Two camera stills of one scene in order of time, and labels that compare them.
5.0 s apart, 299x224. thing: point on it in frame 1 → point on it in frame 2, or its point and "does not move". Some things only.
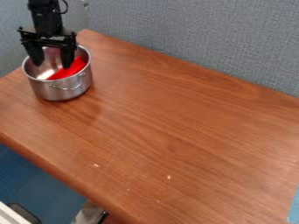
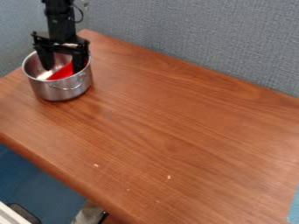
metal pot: [58, 89] does not move
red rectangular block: [76, 67] does not move
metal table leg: [90, 216] does not move
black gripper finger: [36, 52] → [47, 56]
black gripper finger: [68, 53] → [79, 62]
